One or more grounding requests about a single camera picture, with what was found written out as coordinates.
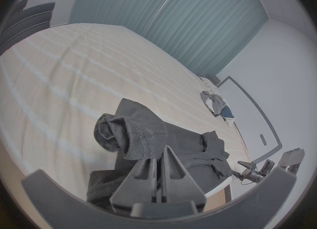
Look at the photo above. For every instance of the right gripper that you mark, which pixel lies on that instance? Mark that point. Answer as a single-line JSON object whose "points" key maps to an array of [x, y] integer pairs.
{"points": [[252, 174]]}

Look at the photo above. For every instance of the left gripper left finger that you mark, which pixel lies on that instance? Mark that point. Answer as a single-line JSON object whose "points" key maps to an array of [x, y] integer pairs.
{"points": [[138, 188]]}

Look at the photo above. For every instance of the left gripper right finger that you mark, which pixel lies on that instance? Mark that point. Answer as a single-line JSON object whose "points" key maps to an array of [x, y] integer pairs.
{"points": [[178, 186]]}

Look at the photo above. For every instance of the black T-shirt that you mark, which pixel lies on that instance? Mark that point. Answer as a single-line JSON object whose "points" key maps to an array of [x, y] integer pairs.
{"points": [[138, 124]]}

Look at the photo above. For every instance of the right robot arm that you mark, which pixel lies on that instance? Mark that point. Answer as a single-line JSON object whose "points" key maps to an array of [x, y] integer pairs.
{"points": [[292, 156]]}

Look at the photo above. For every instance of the pile of clothes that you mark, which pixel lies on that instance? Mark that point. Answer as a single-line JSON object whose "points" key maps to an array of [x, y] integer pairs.
{"points": [[218, 104]]}

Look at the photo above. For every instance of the bed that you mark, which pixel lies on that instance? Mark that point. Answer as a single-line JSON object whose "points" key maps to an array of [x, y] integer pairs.
{"points": [[62, 74]]}

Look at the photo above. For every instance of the white printed pillow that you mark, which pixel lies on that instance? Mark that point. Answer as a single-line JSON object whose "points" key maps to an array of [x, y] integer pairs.
{"points": [[210, 84]]}

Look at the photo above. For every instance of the grey bedside table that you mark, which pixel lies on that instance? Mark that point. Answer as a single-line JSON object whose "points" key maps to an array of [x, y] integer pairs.
{"points": [[213, 77]]}

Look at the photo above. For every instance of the blue-green curtain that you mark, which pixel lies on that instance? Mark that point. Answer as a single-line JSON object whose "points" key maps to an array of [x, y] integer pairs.
{"points": [[210, 25], [111, 0]]}

